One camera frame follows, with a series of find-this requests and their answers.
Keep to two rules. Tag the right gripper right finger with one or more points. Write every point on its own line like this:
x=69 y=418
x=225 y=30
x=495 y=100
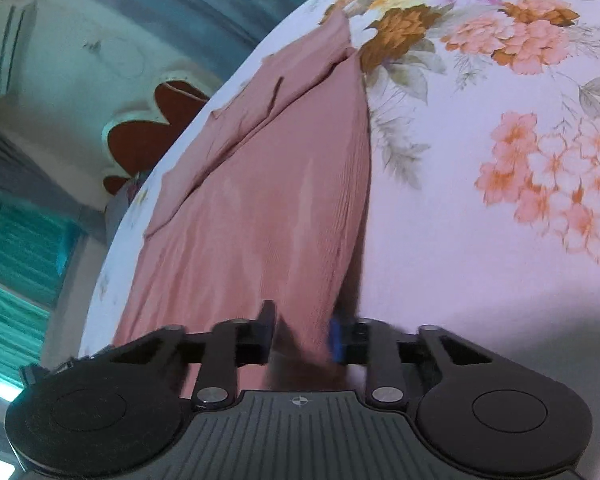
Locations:
x=379 y=348

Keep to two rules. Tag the teal window blind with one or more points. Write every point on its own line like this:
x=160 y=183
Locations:
x=36 y=252

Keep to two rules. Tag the floral white bed sheet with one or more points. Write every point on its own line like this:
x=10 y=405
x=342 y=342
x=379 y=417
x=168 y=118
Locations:
x=483 y=210

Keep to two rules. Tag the pink ribbed shirt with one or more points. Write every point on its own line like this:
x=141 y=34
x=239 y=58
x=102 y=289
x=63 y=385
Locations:
x=265 y=204

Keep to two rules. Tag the white wall air conditioner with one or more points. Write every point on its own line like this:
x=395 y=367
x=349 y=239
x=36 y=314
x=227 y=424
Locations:
x=14 y=15

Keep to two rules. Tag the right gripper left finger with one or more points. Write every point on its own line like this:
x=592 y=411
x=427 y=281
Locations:
x=221 y=353

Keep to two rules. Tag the red heart headboard chair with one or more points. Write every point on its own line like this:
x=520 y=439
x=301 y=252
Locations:
x=136 y=140

